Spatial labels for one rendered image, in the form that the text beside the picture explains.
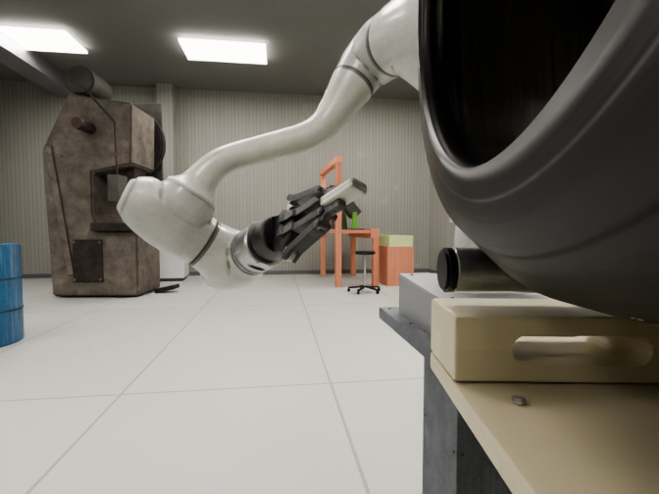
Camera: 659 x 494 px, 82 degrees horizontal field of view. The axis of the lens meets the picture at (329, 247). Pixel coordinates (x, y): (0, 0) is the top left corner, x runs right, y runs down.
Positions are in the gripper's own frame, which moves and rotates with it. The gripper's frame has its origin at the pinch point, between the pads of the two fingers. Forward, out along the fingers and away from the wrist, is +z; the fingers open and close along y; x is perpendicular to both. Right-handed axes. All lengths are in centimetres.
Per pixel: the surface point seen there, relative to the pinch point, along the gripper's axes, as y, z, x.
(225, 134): -505, -535, -177
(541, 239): 23.7, 28.5, 13.6
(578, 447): 32.4, 23.9, 2.2
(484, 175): 17.9, 26.1, 12.5
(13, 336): -39, -368, 25
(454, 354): 25.3, 15.5, 0.9
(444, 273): 17.9, 15.8, 1.4
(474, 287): 19.3, 17.5, -0.5
